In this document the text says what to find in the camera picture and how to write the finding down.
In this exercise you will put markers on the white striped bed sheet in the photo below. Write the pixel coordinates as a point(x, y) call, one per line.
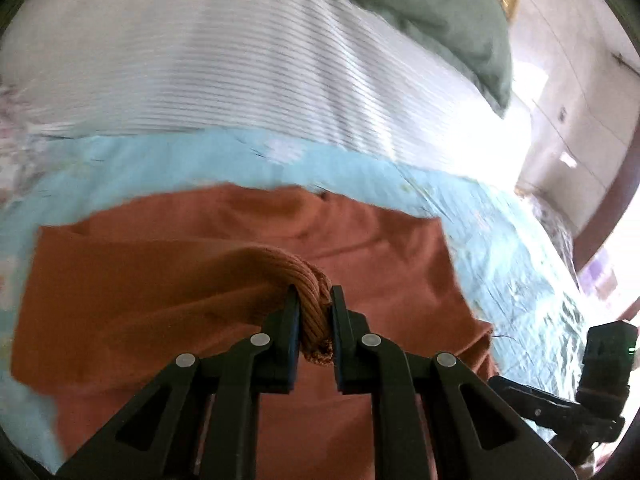
point(240, 60)

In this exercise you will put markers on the light blue floral blanket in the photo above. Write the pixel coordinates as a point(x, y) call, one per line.
point(510, 270)

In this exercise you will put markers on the rust orange garment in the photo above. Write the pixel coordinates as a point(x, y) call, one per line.
point(165, 280)

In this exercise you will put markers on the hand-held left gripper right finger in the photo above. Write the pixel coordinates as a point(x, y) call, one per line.
point(338, 342)

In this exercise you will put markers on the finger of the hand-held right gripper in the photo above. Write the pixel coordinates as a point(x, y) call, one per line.
point(537, 402)

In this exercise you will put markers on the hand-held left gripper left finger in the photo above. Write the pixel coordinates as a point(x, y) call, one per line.
point(294, 340)

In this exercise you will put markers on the grey green pillow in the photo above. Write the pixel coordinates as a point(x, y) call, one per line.
point(440, 20)

